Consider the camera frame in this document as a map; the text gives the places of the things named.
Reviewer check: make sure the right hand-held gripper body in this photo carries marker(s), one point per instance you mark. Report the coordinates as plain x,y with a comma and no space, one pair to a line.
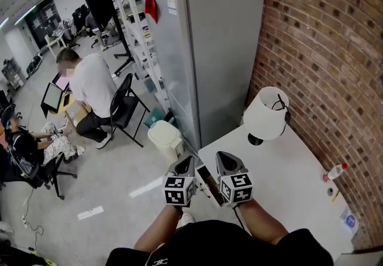
236,187

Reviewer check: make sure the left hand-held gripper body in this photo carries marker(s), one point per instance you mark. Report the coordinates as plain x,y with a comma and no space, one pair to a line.
176,190

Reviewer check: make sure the white cabinet door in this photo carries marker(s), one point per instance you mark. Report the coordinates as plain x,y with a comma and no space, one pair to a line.
209,181

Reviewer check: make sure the person's left forearm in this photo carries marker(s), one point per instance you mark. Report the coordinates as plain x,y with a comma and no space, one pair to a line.
158,229

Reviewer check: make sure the person's right forearm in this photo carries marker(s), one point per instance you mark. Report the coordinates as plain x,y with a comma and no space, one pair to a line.
260,220

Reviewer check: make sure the white desk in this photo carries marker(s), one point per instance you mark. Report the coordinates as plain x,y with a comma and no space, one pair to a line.
287,175

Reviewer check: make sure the person's white shoe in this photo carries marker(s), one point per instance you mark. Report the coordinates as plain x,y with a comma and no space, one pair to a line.
187,219

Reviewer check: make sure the white trash bin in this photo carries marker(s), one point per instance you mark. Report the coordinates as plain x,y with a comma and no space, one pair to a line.
164,139

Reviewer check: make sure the person's black shirt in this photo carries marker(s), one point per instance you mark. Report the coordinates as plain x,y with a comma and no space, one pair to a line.
221,247

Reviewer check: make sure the teal plastic bin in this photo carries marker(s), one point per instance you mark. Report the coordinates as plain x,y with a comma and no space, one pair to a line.
154,118

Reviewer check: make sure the white table lamp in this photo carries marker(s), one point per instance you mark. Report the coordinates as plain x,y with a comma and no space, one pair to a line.
263,115

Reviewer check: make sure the small grey tape roll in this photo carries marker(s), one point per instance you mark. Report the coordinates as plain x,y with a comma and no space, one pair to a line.
330,192

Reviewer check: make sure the black folding chair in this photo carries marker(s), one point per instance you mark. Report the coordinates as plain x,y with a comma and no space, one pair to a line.
122,109

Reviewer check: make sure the plastic bottle with red label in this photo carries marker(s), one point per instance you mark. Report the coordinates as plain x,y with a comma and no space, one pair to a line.
334,172

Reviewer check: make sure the yellow pen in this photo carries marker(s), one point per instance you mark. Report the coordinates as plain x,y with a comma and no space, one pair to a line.
335,196

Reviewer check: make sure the blue printed plastic bag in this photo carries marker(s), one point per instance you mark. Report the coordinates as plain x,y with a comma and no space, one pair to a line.
349,220

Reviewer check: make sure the wooden table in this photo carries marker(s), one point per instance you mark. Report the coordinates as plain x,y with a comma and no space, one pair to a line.
79,113

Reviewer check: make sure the black office chair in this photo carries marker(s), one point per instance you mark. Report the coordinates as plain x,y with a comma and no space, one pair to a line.
33,175

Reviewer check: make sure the black monitor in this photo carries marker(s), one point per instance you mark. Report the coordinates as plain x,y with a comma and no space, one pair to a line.
51,99

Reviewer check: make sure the white metal shelf rack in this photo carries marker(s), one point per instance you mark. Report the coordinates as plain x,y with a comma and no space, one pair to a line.
134,34

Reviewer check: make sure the red paper decoration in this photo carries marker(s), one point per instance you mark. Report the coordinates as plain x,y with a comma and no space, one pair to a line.
151,6

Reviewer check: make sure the black board on stand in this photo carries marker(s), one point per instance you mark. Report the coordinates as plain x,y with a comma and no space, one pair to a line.
95,1

